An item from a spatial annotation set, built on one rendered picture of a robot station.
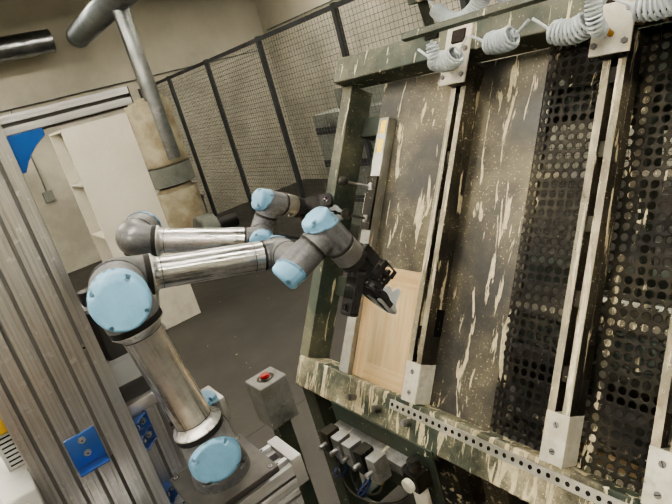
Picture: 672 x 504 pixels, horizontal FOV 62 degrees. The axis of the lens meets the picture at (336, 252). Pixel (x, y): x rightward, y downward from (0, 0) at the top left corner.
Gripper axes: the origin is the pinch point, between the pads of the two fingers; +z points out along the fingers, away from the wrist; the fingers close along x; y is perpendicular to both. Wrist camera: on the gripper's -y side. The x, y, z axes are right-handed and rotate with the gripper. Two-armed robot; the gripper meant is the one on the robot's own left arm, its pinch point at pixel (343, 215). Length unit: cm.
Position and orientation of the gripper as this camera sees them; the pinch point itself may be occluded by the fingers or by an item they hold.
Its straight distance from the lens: 201.1
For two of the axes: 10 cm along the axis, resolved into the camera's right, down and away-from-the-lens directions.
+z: 7.8, 1.3, 6.1
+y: -6.2, 2.5, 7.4
